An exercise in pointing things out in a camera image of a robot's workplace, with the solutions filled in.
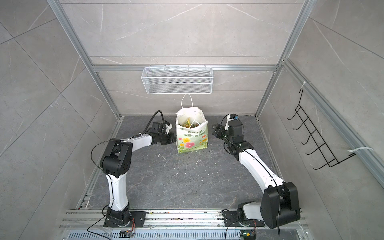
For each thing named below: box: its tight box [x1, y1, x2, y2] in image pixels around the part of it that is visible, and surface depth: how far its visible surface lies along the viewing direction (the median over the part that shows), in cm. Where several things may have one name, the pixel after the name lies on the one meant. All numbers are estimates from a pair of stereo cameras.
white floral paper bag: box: [174, 107, 209, 154], surface depth 90 cm
